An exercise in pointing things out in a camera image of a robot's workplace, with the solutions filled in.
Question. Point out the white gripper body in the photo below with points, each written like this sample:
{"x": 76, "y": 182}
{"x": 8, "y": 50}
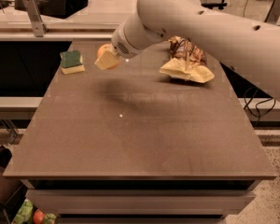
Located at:
{"x": 123, "y": 44}

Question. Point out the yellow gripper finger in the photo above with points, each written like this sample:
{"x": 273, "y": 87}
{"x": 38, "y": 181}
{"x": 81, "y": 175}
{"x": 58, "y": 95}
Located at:
{"x": 106, "y": 59}

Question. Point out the orange fruit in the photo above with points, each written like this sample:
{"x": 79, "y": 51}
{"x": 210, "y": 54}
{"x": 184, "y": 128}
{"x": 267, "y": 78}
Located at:
{"x": 109, "y": 47}

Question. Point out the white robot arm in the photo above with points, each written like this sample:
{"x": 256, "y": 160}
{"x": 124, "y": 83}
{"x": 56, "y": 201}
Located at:
{"x": 250, "y": 48}

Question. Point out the green and yellow sponge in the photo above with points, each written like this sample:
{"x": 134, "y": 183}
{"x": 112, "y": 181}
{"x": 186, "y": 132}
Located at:
{"x": 71, "y": 62}

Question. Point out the brown and yellow chip bag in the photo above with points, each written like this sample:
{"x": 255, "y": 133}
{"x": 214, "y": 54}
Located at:
{"x": 187, "y": 62}

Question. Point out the small green item on floor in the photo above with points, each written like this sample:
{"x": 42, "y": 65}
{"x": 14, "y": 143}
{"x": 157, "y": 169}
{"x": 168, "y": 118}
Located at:
{"x": 49, "y": 219}

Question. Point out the red tomato toy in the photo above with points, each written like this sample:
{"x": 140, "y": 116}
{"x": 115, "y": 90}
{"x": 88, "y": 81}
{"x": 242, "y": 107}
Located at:
{"x": 38, "y": 217}

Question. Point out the green packet on floor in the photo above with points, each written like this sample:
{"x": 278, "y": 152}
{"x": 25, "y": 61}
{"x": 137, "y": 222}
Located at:
{"x": 25, "y": 213}

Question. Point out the left metal bracket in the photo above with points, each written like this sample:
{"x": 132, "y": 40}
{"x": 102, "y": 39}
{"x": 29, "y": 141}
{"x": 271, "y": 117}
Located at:
{"x": 38, "y": 26}

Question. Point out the metal bracket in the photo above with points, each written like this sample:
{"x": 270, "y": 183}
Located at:
{"x": 38, "y": 26}
{"x": 274, "y": 13}

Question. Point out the right metal bracket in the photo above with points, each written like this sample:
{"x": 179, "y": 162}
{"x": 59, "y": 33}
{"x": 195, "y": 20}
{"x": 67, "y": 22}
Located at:
{"x": 274, "y": 13}

